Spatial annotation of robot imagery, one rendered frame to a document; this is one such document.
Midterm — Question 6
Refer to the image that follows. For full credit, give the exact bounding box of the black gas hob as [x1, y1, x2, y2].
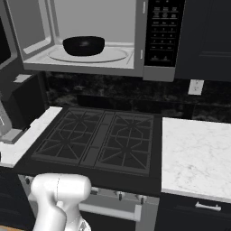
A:
[14, 105, 163, 199]

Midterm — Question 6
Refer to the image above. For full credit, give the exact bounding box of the glass microwave turntable plate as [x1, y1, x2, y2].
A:
[47, 44, 130, 64]

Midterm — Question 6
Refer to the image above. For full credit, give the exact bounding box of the dark wall cupboard door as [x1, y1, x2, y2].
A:
[174, 0, 231, 83]

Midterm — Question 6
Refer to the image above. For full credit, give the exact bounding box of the black coffee machine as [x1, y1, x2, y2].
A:
[0, 72, 48, 131]

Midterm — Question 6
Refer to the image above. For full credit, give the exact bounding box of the grey microwave oven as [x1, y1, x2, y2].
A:
[5, 0, 186, 83]

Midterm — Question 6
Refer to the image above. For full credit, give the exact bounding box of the dark drawer front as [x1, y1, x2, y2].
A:
[154, 192, 231, 231]

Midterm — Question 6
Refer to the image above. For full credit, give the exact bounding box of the black bowl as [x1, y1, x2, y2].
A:
[62, 35, 106, 57]

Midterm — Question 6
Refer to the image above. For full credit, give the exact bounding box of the silver drawer handle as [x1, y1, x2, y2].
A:
[194, 200, 222, 212]

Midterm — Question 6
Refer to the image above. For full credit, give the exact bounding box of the white wall socket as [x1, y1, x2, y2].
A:
[188, 79, 205, 97]

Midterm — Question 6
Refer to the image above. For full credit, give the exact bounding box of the microwave door with dark window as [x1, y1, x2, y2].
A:
[0, 0, 25, 79]

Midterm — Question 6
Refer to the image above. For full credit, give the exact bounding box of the grey oven door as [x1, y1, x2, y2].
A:
[17, 174, 161, 231]

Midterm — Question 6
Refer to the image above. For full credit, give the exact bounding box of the dark base cupboard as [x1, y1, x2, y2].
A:
[0, 164, 36, 231]

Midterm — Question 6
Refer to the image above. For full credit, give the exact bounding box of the silver oven door handle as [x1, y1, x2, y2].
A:
[78, 202, 143, 223]

